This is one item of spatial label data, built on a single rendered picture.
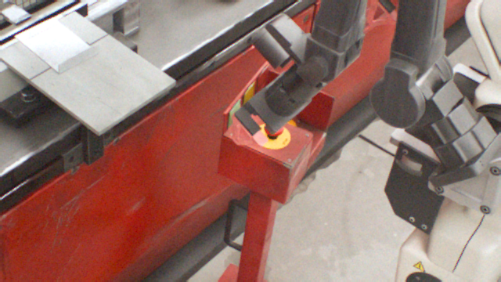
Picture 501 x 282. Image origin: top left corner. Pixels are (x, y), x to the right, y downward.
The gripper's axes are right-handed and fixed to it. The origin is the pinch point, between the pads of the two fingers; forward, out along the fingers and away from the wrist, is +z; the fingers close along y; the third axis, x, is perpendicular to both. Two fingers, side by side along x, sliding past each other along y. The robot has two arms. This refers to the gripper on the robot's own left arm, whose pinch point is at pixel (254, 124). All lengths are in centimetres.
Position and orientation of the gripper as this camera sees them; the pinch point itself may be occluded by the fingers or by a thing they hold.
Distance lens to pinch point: 144.8
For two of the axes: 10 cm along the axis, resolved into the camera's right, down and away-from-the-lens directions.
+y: -6.0, 5.3, -6.0
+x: 6.6, 7.5, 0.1
